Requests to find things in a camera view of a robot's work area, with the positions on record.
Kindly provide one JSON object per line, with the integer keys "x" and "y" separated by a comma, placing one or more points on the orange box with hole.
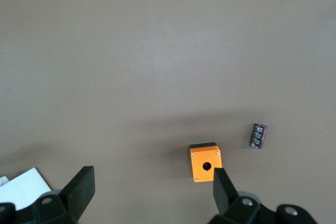
{"x": 200, "y": 158}

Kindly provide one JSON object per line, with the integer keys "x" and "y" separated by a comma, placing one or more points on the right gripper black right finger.
{"x": 223, "y": 192}

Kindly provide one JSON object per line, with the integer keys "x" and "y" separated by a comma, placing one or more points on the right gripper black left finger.
{"x": 81, "y": 192}

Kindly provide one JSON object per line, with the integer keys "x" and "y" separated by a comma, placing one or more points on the white drawer cabinet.
{"x": 23, "y": 187}

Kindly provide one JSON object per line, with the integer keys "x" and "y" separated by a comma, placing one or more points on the dark cylindrical capacitor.
{"x": 258, "y": 136}

